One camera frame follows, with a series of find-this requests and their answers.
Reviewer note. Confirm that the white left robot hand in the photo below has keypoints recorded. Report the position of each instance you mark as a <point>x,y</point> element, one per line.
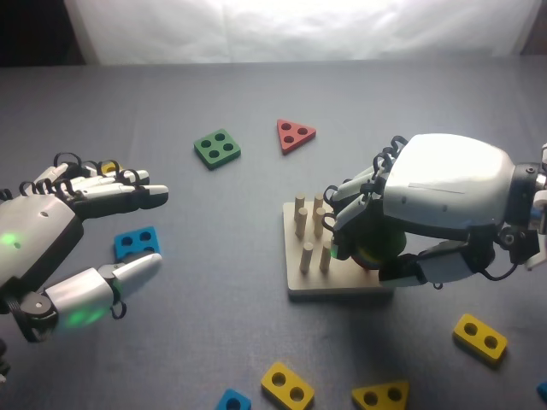
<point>34,226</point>

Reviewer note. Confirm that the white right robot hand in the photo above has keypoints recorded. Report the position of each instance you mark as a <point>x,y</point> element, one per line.
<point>448,183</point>

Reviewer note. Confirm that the blue square four-hole block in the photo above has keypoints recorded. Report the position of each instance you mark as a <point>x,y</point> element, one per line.
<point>136,243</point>

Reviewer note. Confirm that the yellow rectangle two-hole block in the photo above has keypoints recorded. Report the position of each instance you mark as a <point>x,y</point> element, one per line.
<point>287,386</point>
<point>480,335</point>

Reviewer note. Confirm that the red triangle three-hole block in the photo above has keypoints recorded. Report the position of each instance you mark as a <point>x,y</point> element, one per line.
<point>294,132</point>

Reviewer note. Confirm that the wooden peg board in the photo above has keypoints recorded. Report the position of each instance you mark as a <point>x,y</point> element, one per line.
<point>316,282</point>

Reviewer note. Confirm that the green square four-hole block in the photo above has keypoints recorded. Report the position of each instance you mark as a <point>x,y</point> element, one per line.
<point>217,145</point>

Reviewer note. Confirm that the yellow triangle three-hole block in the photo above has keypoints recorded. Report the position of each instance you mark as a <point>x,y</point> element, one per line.
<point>382,396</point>

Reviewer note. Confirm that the blue block with holes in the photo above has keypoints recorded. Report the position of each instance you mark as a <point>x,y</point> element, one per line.
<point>222,401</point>

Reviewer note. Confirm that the dark brown background panel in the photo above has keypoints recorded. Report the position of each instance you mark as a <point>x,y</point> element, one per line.
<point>536,30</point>

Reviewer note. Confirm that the grey table cloth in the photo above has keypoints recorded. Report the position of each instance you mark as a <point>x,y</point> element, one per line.
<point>192,320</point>

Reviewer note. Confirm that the black background panel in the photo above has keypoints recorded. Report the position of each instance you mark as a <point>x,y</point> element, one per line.
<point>34,30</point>

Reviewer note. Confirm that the white backdrop sheet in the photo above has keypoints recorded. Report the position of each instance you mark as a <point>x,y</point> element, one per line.
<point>273,30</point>

